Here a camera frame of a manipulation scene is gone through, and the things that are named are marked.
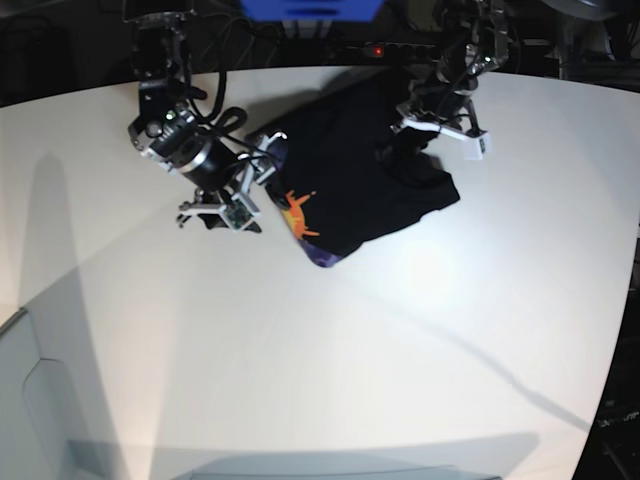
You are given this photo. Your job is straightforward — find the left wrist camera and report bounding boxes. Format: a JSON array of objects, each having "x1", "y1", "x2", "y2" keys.
[{"x1": 462, "y1": 132, "x2": 492, "y2": 161}]

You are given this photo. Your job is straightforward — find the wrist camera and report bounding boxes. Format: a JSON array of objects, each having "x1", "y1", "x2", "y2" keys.
[
  {"x1": 462, "y1": 132, "x2": 492, "y2": 161},
  {"x1": 221, "y1": 197, "x2": 262, "y2": 234}
]

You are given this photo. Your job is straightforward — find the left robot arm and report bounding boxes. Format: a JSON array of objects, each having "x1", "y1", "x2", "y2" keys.
[{"x1": 391, "y1": 1, "x2": 509, "y2": 161}]

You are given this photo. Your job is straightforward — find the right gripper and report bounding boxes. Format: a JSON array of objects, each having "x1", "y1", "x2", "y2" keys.
[{"x1": 176, "y1": 131, "x2": 290, "y2": 230}]

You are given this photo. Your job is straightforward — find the blue plastic bin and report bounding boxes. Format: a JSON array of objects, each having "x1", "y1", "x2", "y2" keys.
[{"x1": 240, "y1": 0, "x2": 384, "y2": 22}]

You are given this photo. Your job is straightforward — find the black T-shirt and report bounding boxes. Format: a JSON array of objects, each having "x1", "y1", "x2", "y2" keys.
[{"x1": 253, "y1": 68, "x2": 460, "y2": 268}]

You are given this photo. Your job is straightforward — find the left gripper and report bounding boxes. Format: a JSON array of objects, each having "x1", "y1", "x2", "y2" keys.
[{"x1": 391, "y1": 93, "x2": 488, "y2": 160}]

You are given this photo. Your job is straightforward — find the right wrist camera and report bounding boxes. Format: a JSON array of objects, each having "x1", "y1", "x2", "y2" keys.
[{"x1": 221, "y1": 197, "x2": 262, "y2": 234}]

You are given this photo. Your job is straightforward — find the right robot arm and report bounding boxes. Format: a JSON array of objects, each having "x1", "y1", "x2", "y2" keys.
[{"x1": 123, "y1": 1, "x2": 289, "y2": 233}]

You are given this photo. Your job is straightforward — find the black power strip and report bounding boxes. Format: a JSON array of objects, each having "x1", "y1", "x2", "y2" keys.
[{"x1": 325, "y1": 42, "x2": 438, "y2": 65}]

